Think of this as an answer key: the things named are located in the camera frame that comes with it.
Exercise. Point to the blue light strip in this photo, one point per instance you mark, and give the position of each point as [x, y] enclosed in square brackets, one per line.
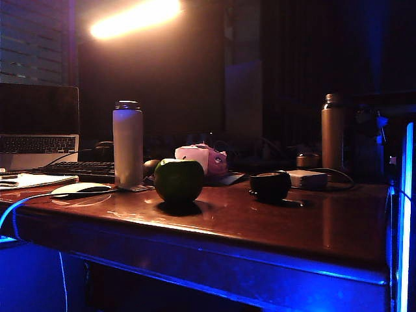
[405, 211]

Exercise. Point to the white thermos bottle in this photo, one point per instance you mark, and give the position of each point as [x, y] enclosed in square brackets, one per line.
[127, 146]

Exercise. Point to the silver laptop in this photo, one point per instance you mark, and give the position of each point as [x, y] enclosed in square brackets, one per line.
[35, 110]

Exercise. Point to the window blind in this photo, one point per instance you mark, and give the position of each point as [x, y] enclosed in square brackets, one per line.
[32, 39]

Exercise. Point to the glowing tube lamp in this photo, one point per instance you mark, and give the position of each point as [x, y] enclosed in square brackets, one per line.
[136, 18]

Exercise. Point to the pink plush toy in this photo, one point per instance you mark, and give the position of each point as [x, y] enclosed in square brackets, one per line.
[217, 161]

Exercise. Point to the white power adapter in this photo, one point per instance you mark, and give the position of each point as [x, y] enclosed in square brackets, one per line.
[308, 178]

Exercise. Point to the small black round object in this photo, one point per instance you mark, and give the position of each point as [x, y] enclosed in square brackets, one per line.
[150, 166]

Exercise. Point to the small bronze cup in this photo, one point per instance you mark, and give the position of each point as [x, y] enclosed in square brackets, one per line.
[308, 161]

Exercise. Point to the white spiral notebook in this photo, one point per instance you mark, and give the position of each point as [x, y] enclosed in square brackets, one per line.
[35, 180]

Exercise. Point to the black thermos bottle cap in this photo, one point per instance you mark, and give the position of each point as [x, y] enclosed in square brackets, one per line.
[269, 188]

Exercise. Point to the bronze thermos bottle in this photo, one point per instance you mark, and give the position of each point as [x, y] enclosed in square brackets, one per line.
[332, 136]

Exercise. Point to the white flat mouse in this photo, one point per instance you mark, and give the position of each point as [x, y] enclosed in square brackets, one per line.
[81, 188]

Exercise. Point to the green apple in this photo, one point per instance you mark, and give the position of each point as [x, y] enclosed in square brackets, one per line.
[178, 183]

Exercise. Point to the black keyboard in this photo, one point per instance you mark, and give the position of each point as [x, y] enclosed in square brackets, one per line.
[81, 169]

